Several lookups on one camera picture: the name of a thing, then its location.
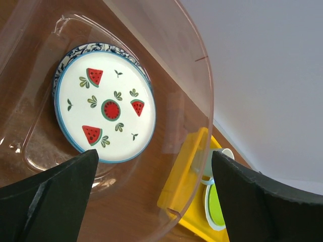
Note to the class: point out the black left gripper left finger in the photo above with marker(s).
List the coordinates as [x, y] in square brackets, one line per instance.
[50, 205]

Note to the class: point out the white scalloped plate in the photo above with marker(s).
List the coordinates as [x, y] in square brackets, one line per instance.
[208, 218]

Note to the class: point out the transparent pink plastic bin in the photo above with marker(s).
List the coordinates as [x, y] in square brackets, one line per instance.
[34, 37]

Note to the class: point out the yellow plastic tray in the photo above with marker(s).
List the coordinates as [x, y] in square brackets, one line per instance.
[183, 188]

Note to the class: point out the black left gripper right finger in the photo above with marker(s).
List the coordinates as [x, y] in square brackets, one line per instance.
[258, 208]

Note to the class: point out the lime green small plate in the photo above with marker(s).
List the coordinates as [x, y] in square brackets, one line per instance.
[214, 207]

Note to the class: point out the light blue ceramic mug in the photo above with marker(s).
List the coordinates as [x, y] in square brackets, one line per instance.
[207, 171]

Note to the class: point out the blue floral pattern plate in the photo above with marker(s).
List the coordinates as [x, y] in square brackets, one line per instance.
[91, 47]

